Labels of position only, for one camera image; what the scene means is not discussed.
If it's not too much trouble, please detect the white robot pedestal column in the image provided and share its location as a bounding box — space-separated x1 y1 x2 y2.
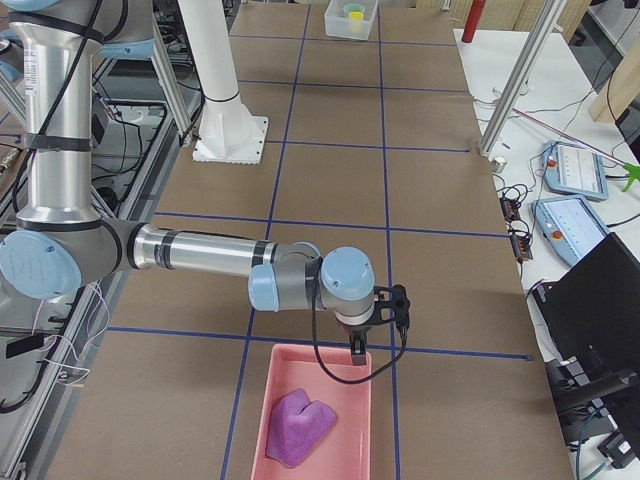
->
178 0 269 165

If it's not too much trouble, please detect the black laptop computer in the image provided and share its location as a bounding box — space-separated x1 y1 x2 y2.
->
532 233 639 374

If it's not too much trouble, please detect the mint green bowl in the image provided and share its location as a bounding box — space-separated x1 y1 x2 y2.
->
343 3 366 19

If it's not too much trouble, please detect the green tipped reacher stick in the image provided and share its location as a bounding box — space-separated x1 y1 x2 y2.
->
512 107 640 192

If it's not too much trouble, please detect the red cylinder bottle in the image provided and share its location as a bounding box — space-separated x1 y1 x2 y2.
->
461 0 486 44

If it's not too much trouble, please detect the near blue teach pendant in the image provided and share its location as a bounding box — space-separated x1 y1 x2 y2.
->
531 194 610 267

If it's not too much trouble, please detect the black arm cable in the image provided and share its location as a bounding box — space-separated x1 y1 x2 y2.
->
307 257 408 386

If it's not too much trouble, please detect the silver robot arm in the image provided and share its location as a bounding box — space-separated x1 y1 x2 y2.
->
1 1 381 365

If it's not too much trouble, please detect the purple microfiber cloth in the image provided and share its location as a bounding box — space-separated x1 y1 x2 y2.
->
265 388 338 468

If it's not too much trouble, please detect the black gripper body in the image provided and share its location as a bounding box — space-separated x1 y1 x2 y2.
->
337 320 373 342

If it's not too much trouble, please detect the far blue teach pendant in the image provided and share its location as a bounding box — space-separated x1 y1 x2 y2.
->
542 141 609 201

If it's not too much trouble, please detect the aluminium frame post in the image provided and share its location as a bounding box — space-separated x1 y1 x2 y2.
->
478 0 566 157

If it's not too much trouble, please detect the pink plastic bin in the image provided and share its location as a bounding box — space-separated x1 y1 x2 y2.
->
251 344 371 479

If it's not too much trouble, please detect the clear white plastic bin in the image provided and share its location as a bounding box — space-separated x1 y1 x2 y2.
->
324 0 378 41

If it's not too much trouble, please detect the yellow plastic cup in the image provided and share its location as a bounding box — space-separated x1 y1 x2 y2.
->
348 17 365 35

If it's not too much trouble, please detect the blue teach pendant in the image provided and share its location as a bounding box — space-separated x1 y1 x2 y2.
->
531 194 610 267
542 141 609 201

